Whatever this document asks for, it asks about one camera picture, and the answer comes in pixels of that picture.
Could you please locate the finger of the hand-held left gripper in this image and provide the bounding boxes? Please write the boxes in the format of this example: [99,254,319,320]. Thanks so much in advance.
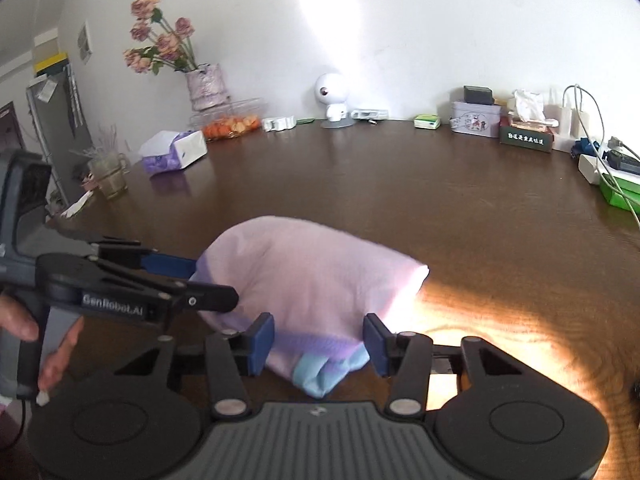
[79,259,240,330]
[89,236,199,280]

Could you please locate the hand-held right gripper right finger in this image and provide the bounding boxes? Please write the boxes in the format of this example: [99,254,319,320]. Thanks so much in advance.
[363,311,531,421]

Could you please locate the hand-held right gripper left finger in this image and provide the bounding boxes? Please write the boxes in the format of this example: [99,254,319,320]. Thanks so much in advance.
[112,311,276,421]

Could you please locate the pink and blue cloth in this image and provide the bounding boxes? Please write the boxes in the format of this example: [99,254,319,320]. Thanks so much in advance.
[192,215,430,400]

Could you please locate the person's left hand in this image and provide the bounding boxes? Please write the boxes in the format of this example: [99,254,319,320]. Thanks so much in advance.
[0,292,85,406]

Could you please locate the white crumpled paper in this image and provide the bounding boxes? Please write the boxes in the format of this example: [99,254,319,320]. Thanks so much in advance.
[59,191,97,220]

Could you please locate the dark brown door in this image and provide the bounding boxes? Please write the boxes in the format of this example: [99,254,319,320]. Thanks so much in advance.
[0,101,24,162]

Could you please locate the purple tissue box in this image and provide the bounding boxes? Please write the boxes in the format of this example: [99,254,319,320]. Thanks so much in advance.
[138,130,209,176]

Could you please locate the grey cabinet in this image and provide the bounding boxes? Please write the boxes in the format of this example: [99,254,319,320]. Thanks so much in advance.
[26,62,95,206]

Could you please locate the dried grass sprigs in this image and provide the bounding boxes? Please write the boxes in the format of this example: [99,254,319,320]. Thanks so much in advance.
[70,124,132,171]

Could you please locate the white note sheet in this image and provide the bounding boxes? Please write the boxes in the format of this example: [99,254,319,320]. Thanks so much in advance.
[34,78,59,104]

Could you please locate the clear plastic box of oranges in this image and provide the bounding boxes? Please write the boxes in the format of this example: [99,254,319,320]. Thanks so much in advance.
[189,97,266,142]

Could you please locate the yellow and beige box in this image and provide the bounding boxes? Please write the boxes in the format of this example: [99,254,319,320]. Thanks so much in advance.
[32,30,70,77]

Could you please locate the textured purple white vase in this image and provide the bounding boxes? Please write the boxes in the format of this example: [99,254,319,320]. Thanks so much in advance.
[186,63,232,112]

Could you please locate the dried pink rose bouquet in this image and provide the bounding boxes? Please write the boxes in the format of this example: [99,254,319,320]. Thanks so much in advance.
[122,0,199,76]

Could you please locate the white rectangular device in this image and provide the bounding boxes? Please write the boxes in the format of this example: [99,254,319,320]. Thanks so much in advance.
[350,108,390,124]

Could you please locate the grey printed tin box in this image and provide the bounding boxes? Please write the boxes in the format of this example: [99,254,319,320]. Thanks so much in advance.
[451,101,501,135]

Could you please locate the dark green tissue box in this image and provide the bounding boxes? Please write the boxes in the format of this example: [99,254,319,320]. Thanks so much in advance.
[499,116,556,155]

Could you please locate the black charger block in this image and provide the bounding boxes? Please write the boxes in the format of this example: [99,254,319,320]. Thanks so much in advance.
[463,86,494,106]

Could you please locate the white power strip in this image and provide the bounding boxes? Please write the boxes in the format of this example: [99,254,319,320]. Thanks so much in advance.
[550,131,584,155]

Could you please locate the small white box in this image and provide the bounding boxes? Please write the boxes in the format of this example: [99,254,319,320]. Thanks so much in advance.
[578,154,609,187]

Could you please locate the crumpled white tissue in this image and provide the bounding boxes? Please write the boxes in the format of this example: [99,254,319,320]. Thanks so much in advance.
[511,89,546,122]

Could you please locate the dark blue small object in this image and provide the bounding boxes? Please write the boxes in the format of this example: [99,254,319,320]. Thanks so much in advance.
[572,138,601,160]

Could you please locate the black flat device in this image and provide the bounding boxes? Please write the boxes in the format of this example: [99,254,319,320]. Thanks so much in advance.
[602,149,640,172]

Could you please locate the black cable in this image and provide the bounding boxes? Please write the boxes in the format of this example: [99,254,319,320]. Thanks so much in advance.
[0,399,27,456]

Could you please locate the paper sheet on wall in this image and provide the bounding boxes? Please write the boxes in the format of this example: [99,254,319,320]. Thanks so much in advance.
[77,19,96,66]

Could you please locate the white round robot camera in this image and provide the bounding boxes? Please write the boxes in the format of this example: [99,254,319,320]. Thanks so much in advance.
[314,72,351,130]

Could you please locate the white charging cable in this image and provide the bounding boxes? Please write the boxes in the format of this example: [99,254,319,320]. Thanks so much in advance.
[562,84,640,224]

